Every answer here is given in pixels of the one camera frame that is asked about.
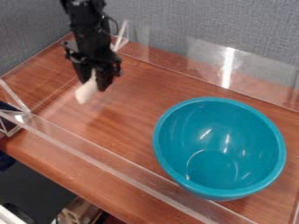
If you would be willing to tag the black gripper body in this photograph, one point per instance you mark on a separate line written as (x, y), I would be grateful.
(90, 48)

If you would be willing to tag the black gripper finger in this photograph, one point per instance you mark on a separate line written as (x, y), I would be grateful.
(105, 77)
(83, 71)

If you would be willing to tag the plush mushroom with brown cap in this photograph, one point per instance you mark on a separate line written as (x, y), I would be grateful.
(86, 91)

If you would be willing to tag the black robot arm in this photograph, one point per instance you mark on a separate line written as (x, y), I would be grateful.
(86, 13)

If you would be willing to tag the blue plastic bowl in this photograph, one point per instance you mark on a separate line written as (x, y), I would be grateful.
(219, 147)

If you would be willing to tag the clear acrylic barrier left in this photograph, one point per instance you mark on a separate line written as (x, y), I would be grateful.
(47, 66)

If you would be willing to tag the clear acrylic barrier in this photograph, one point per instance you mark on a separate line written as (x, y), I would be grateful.
(229, 68)
(135, 194)
(47, 66)

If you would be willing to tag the clear acrylic barrier back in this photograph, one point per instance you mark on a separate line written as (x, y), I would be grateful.
(229, 68)

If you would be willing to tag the clear acrylic barrier front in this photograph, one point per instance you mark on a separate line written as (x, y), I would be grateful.
(135, 194)

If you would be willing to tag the light wooden object below table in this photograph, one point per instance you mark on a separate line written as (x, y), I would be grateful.
(79, 212)

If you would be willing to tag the clear acrylic corner bracket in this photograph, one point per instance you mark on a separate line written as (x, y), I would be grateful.
(121, 37)

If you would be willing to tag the clear acrylic bracket left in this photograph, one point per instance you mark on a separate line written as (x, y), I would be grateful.
(14, 111)

